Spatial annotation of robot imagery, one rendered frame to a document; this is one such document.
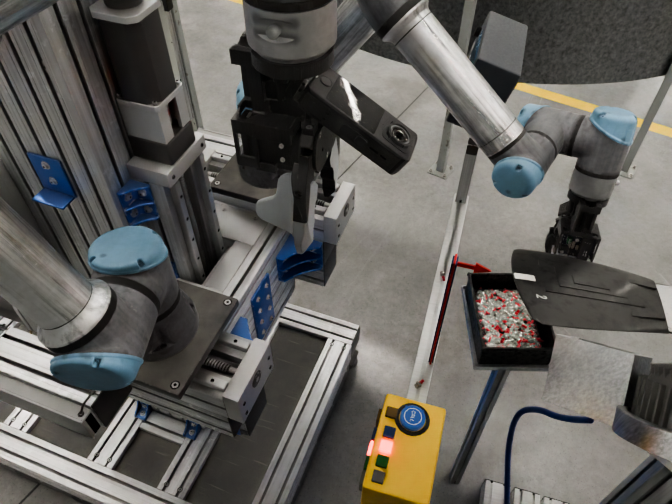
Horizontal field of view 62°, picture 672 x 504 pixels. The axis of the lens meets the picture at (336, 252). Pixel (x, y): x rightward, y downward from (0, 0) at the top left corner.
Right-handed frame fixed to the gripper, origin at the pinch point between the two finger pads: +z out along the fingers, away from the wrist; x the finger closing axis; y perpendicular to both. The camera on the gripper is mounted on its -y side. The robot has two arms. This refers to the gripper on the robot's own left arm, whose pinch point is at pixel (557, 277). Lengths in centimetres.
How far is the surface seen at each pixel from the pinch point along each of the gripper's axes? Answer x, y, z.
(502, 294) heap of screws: -8.1, -12.5, 15.0
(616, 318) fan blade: 3.8, 29.0, -11.7
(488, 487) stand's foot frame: 5, -20, 93
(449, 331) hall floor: -16, -81, 82
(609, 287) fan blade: 3.0, 23.2, -13.3
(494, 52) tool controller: -22, -37, -35
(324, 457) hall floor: -49, -20, 101
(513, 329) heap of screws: -4.7, -3.3, 17.7
